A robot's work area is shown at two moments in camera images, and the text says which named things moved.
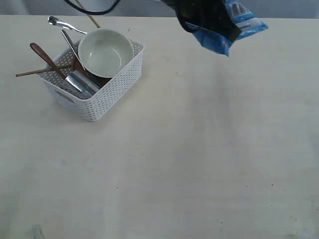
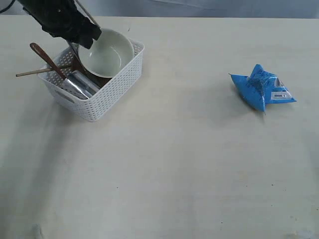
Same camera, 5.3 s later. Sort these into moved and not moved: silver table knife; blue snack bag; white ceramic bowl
Moved: blue snack bag
Not moved: silver table knife; white ceramic bowl
